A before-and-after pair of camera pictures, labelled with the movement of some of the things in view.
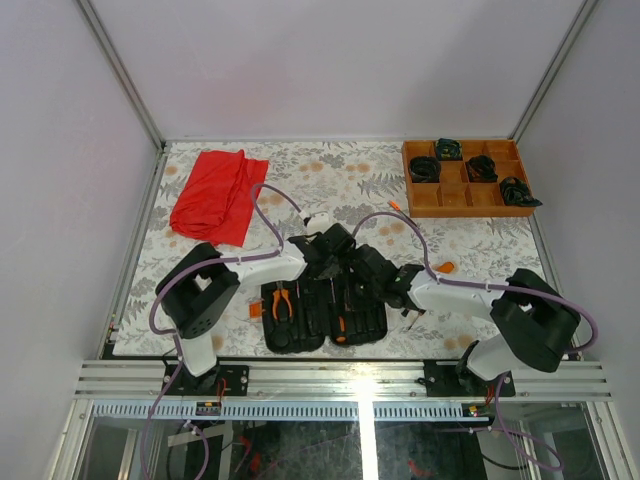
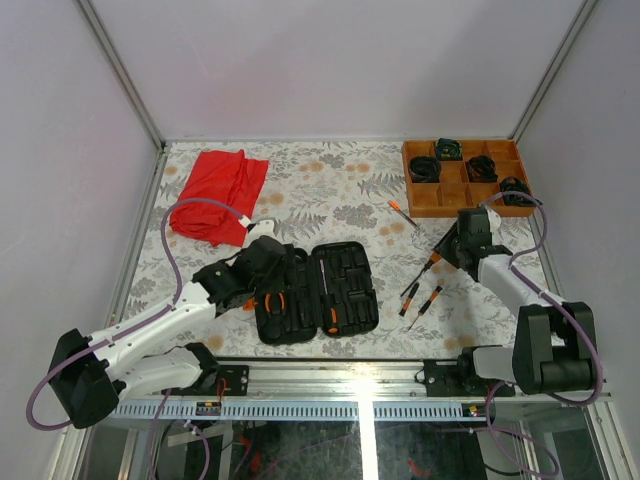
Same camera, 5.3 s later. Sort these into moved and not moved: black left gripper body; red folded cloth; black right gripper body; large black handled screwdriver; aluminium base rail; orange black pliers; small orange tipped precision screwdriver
Moved: black left gripper body; black right gripper body; large black handled screwdriver; orange black pliers
Not moved: small orange tipped precision screwdriver; red folded cloth; aluminium base rail
